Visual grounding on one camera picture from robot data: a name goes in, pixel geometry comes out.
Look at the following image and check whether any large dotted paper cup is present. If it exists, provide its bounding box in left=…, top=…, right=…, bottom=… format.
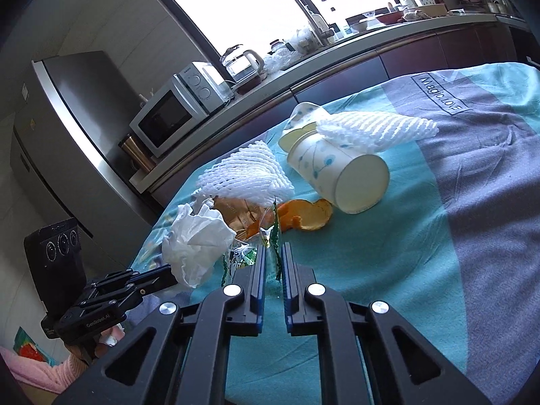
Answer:
left=287, top=133, right=391, bottom=215

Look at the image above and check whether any pink cloth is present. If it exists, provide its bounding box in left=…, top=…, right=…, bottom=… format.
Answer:
left=0, top=346, right=55, bottom=389

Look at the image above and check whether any red bowl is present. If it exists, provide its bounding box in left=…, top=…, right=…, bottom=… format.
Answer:
left=375, top=10, right=406, bottom=25

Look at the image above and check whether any black appliance with dials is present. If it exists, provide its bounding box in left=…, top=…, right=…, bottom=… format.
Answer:
left=24, top=218, right=87, bottom=317

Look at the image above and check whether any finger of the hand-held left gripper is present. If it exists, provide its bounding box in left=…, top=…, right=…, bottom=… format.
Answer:
left=78, top=289, right=147, bottom=311
left=86, top=264, right=179, bottom=299

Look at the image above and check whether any cream basin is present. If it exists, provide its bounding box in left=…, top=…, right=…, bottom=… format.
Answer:
left=415, top=3, right=448, bottom=18

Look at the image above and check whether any white microwave oven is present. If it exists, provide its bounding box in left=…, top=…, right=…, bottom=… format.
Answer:
left=129, top=61, right=236, bottom=159

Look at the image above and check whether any kitchen window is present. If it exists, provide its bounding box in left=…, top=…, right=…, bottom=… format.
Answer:
left=143, top=0, right=406, bottom=65

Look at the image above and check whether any orange peel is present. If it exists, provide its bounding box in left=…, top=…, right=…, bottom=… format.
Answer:
left=276, top=198, right=334, bottom=234

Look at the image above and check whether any red teal printed box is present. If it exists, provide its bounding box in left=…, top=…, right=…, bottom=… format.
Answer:
left=15, top=327, right=56, bottom=367

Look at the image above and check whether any clear plastic bag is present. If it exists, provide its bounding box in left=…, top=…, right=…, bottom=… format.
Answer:
left=264, top=40, right=297, bottom=71

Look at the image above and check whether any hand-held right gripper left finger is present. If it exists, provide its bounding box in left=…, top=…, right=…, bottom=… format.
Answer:
left=53, top=242, right=267, bottom=405

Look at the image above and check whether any white tissue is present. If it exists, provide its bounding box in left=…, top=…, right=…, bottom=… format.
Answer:
left=161, top=202, right=238, bottom=290

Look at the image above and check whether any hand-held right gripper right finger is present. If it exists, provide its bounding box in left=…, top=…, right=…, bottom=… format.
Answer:
left=280, top=242, right=492, bottom=405

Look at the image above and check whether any long white foam net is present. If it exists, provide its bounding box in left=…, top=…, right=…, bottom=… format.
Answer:
left=316, top=110, right=439, bottom=153

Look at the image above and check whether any crushed dotted paper cup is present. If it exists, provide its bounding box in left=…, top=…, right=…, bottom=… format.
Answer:
left=279, top=102, right=334, bottom=151

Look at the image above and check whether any chrome kitchen faucet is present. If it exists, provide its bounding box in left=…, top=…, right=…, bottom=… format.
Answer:
left=289, top=0, right=338, bottom=46

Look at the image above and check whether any teal grey printed blanket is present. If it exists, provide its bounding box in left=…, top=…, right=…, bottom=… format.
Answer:
left=131, top=62, right=540, bottom=405

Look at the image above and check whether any copper canister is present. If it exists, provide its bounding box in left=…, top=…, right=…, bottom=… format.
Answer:
left=119, top=134, right=155, bottom=173

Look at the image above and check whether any glass electric kettle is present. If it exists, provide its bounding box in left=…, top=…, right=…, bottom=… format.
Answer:
left=220, top=44, right=267, bottom=93

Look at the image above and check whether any person's left forearm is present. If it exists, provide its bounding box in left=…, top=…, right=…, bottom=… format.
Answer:
left=53, top=352, right=91, bottom=392

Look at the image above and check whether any steel refrigerator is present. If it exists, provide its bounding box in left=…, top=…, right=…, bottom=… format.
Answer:
left=10, top=51, right=159, bottom=258

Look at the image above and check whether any folded white foam net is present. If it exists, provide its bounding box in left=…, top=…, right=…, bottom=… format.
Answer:
left=195, top=140, right=296, bottom=203

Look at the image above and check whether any green snack wrapper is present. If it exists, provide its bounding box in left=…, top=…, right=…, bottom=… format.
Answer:
left=219, top=197, right=282, bottom=288

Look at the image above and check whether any kitchen counter with dark cabinets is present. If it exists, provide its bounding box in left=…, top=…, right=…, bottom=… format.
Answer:
left=129, top=8, right=540, bottom=209

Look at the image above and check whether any person's left hand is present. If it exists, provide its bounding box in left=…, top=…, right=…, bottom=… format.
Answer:
left=93, top=324, right=126, bottom=358

